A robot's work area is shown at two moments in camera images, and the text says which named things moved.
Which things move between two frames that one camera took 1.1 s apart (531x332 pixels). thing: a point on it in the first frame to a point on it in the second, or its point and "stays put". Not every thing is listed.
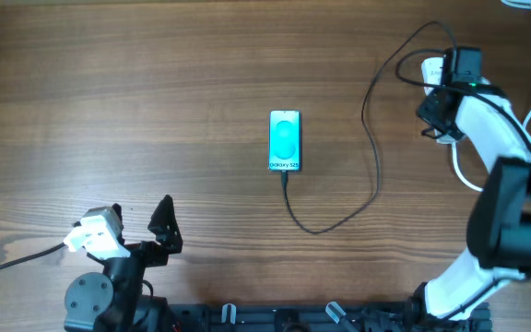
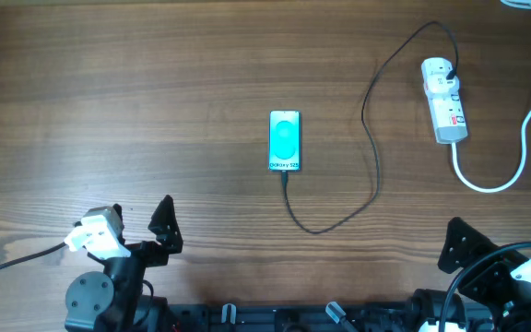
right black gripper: x=438 y=108 to x=493 y=269
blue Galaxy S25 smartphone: x=285 y=141 stays put
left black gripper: x=141 y=251 stays put
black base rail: x=412 y=315 stays put
